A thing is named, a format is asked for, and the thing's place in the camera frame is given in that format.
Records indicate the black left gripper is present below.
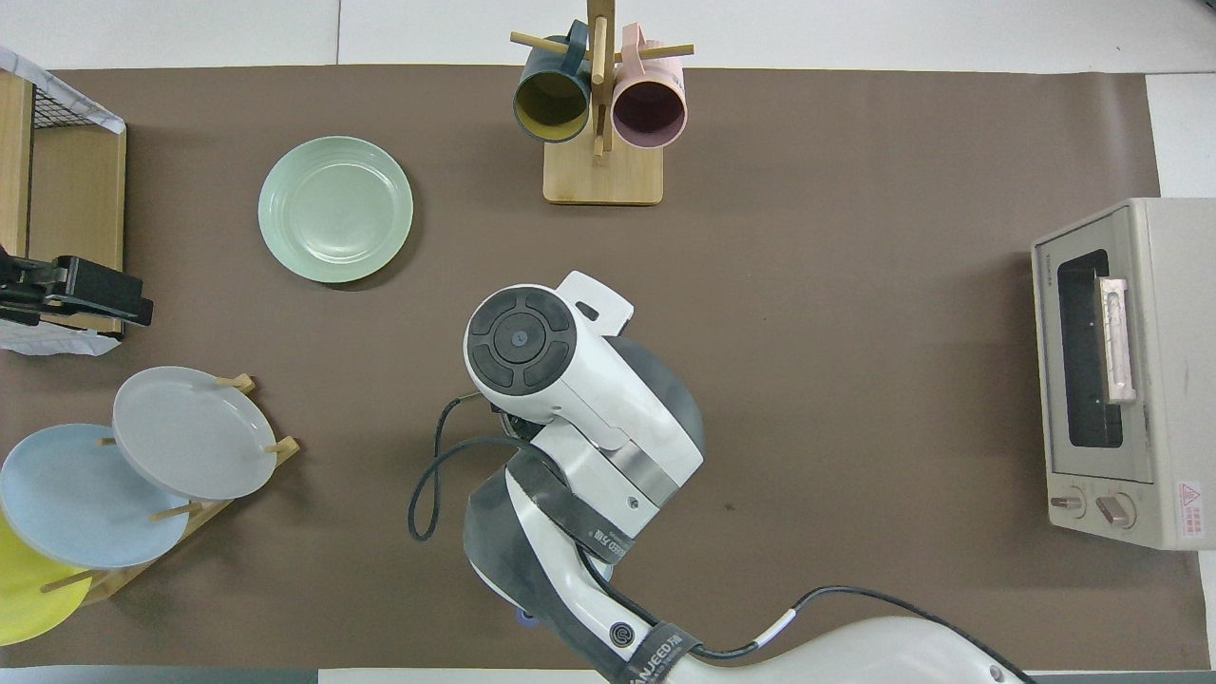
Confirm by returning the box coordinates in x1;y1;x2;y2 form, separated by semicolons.
0;253;155;330

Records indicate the grey plate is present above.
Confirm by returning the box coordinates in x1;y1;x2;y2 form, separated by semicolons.
112;366;279;502

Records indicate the light blue plate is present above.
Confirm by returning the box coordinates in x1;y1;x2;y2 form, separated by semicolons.
0;423;191;571

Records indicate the green plate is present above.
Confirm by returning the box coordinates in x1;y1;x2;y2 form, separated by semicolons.
257;136;415;284

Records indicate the wooden plate rack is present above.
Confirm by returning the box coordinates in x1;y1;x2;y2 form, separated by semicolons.
40;373;301;606

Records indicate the yellow plate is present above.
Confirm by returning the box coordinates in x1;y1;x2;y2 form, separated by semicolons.
0;513;94;647

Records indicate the white crumpled bag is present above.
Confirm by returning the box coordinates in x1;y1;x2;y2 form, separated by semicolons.
0;318;123;360

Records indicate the dark wooden board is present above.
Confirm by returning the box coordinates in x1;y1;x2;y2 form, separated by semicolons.
27;122;127;335

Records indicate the light wooden board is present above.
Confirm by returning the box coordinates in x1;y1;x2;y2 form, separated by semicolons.
0;71;36;259

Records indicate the white patterned cloth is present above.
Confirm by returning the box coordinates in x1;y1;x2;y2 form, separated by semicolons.
0;43;126;136

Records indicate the dark teal mug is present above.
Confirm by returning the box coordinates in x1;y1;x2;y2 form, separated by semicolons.
513;21;593;143

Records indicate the wooden mug tree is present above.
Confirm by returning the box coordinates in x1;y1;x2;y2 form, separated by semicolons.
510;0;695;206

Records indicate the pink mug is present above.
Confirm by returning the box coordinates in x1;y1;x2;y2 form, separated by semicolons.
611;24;688;150

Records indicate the brown table mat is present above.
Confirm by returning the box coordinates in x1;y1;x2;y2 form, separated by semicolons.
0;63;1206;672

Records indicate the beige toaster oven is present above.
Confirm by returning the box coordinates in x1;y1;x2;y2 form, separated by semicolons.
1031;197;1216;552

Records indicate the black wire basket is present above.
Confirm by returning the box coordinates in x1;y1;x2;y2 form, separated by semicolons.
28;85;107;132

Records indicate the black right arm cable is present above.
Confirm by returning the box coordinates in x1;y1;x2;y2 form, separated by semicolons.
408;392;1022;684

